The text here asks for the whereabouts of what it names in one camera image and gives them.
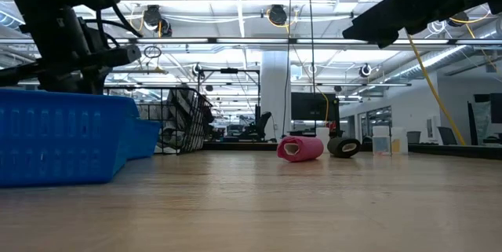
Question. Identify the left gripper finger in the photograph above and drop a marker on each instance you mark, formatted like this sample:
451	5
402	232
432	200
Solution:
90	81
55	83

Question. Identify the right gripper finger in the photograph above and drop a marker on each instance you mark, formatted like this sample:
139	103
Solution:
384	20
423	22

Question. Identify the blue plastic basket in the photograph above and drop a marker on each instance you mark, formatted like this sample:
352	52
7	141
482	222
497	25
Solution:
59	138
145	138

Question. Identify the black bandage roll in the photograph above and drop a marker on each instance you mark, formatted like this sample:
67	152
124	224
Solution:
337	147

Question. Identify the pink bandage roll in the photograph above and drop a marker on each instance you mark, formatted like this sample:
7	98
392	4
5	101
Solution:
304	149

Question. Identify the black monitor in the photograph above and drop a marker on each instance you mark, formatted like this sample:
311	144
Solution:
310	107

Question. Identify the grey chair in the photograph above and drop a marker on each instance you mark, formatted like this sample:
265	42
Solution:
447	135

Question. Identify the grey bin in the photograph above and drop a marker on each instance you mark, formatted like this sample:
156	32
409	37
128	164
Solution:
413	137

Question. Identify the white building column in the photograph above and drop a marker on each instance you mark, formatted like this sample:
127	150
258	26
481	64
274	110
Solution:
274	87

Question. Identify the black office chair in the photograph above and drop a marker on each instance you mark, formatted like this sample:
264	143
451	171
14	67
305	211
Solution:
260	124

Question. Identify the silver ventilation duct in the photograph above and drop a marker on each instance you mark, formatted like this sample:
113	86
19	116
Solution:
431	60

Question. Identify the black background rig frame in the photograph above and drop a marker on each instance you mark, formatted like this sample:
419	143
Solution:
229	70

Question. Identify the black metal rig frame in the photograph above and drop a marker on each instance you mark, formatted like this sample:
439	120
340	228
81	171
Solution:
235	146

